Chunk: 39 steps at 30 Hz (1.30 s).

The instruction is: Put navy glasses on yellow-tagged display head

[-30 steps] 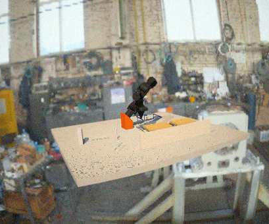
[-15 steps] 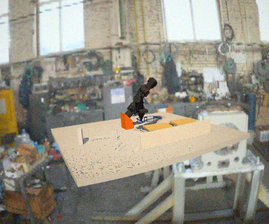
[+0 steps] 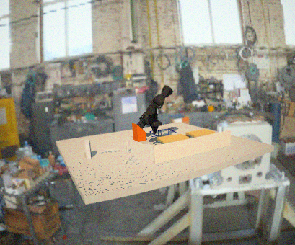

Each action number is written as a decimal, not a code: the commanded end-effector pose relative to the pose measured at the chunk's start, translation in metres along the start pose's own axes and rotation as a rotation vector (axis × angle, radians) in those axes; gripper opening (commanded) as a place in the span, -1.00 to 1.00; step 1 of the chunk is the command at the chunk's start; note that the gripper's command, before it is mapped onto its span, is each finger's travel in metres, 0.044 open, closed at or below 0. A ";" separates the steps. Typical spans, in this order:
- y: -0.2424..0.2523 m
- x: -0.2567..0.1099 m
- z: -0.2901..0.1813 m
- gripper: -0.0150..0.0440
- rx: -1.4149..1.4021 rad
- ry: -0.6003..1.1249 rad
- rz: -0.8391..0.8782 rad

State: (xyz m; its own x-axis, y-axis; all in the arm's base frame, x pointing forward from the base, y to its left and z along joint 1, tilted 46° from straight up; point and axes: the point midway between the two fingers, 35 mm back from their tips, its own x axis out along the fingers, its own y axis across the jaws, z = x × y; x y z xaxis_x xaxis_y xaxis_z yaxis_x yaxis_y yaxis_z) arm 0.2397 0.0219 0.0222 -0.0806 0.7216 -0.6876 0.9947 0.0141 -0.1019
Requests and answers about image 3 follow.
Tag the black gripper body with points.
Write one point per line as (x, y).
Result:
(155, 121)

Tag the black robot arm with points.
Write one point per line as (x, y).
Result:
(157, 102)

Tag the tan flat rectangular panel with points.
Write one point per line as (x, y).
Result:
(190, 147)

